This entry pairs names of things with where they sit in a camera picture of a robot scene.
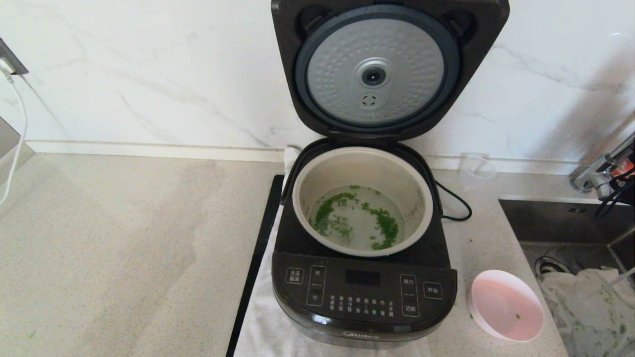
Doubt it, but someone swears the pink bowl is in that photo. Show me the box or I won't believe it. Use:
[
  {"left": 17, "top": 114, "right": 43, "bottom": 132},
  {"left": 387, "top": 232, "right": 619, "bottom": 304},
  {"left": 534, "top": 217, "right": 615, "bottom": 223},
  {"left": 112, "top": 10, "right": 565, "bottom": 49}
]
[{"left": 468, "top": 270, "right": 545, "bottom": 343}]

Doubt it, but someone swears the white cable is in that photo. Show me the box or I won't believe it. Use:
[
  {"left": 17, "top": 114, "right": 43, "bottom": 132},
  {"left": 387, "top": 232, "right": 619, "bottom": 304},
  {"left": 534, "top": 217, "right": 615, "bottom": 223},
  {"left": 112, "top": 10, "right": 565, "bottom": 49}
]
[{"left": 0, "top": 69, "right": 28, "bottom": 206}]

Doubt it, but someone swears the black rice cooker base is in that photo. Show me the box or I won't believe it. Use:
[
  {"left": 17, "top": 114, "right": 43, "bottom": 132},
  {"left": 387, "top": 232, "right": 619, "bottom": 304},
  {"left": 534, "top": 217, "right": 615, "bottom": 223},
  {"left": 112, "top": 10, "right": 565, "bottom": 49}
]
[{"left": 271, "top": 139, "right": 458, "bottom": 348}]

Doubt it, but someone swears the clear plastic measuring cup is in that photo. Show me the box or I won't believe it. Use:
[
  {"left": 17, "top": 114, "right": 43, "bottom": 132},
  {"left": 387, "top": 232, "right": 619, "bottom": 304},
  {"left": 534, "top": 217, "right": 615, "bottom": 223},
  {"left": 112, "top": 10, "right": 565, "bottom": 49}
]
[{"left": 459, "top": 153, "right": 497, "bottom": 188}]

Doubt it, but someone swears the chopped green onion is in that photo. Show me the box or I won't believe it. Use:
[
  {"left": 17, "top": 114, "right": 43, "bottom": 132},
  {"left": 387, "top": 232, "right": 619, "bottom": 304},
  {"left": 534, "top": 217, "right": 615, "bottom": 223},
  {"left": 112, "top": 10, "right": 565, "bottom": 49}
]
[{"left": 309, "top": 185, "right": 400, "bottom": 251}]

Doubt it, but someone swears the white towel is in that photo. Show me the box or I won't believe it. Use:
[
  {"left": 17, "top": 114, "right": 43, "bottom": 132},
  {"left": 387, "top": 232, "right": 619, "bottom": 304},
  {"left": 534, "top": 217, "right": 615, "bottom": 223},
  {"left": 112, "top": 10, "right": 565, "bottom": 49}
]
[{"left": 233, "top": 145, "right": 432, "bottom": 357}]

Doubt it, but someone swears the chrome faucet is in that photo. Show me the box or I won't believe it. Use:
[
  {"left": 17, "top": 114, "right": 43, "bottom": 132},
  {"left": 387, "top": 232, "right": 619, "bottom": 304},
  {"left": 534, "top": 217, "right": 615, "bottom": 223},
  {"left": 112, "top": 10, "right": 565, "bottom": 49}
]
[{"left": 570, "top": 133, "right": 635, "bottom": 201}]

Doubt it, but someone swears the grey metal panel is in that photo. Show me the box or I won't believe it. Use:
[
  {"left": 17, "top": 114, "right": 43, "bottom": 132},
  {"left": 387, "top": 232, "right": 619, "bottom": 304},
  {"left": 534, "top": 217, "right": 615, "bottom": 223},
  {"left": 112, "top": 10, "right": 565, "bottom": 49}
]
[{"left": 0, "top": 117, "right": 35, "bottom": 186}]

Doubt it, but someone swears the white crumpled cloth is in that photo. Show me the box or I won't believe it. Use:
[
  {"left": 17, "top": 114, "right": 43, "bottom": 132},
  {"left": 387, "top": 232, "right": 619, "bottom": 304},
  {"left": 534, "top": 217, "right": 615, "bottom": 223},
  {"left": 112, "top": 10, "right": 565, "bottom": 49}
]
[{"left": 538, "top": 267, "right": 635, "bottom": 357}]

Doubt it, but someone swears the black power cord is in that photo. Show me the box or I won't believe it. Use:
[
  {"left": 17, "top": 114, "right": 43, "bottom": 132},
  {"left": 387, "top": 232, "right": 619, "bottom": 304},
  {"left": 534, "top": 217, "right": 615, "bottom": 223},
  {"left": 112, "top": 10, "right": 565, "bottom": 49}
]
[{"left": 434, "top": 181, "right": 473, "bottom": 222}]

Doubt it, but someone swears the black wall socket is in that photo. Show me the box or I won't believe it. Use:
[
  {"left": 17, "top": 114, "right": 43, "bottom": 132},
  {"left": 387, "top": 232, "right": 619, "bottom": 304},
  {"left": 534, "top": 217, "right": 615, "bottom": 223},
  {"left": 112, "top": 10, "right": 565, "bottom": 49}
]
[{"left": 0, "top": 37, "right": 29, "bottom": 76}]

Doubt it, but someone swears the steel sink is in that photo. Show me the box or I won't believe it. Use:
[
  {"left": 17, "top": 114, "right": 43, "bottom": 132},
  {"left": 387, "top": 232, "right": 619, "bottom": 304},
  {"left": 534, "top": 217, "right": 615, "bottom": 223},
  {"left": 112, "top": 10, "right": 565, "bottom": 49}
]
[{"left": 499, "top": 199, "right": 635, "bottom": 357}]

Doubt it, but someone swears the grey inner pot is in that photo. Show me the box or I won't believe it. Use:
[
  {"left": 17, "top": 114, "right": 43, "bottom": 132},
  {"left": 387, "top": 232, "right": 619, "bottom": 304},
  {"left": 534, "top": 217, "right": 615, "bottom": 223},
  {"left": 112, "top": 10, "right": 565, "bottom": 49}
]
[{"left": 292, "top": 147, "right": 434, "bottom": 257}]

